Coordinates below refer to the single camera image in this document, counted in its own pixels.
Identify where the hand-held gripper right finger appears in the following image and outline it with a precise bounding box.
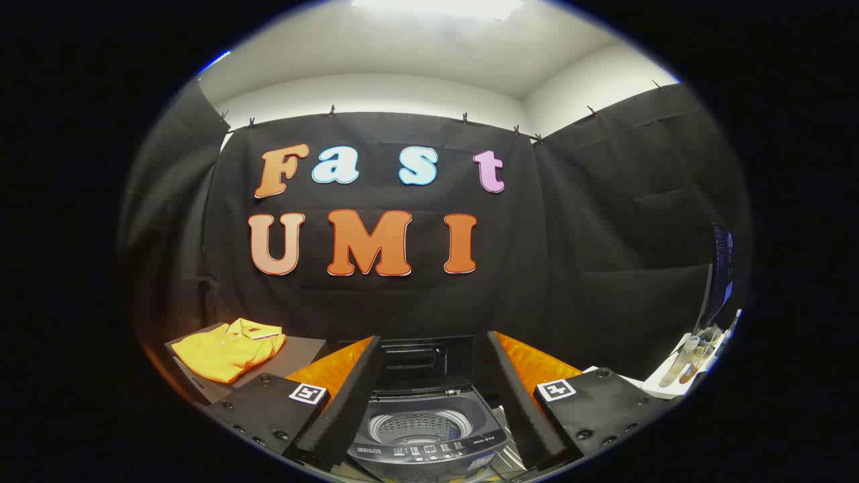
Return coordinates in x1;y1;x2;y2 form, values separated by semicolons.
487;330;682;472

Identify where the grey box stand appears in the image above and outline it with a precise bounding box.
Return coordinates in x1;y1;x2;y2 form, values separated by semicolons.
164;322;327;407

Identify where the yellow polo shirt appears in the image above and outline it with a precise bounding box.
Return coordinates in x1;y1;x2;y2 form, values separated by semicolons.
171;319;288;384

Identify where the grey washing machine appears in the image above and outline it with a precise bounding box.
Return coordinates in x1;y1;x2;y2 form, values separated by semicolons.
346;386;527;483

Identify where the white side table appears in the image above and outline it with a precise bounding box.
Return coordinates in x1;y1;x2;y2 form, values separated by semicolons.
583;310;742;401

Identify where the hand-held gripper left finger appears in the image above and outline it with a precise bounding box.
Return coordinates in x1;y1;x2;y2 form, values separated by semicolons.
201;334;384;474

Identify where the clear plastic bottle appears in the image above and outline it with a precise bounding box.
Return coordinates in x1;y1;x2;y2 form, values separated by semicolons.
679;339;716;384
659;335;700;388

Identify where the dark transparent washing machine lid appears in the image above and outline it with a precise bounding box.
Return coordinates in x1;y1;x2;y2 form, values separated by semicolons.
338;334;481;396

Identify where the dark monitor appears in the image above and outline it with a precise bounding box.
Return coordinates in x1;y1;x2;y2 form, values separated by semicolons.
698;225;736;329

